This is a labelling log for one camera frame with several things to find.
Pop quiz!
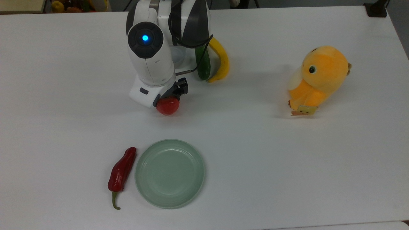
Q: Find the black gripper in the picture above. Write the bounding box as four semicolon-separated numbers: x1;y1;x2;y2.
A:
172;77;189;99

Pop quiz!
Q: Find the beige wooden board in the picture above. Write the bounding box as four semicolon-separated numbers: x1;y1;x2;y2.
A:
0;0;46;14

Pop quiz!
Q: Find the yellow toy banana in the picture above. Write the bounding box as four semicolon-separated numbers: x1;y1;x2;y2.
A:
207;37;230;83

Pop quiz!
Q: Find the bin of toy fruit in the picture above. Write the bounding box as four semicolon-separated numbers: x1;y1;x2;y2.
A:
50;0;111;13

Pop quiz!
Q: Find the green toy cucumber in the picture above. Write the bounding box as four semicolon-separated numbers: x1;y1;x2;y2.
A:
195;44;212;81

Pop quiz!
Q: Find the brown paper plush tag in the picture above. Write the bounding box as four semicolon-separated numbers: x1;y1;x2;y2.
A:
290;106;318;117

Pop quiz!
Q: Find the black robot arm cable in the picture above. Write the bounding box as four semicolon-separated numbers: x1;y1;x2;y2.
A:
169;0;214;76

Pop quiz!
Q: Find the red chili pepper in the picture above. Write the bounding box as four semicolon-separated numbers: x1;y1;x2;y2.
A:
107;146;137;211

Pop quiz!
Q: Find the black table clamp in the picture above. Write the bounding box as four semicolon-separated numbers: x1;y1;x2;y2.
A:
364;0;389;18

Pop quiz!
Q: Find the pale green plate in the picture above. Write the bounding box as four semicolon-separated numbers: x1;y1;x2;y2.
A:
135;139;206;210

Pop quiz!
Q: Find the red apple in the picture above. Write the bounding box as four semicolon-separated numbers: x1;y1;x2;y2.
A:
155;96;180;116

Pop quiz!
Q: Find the orange plush toy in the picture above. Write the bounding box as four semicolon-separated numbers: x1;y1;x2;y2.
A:
287;45;352;111

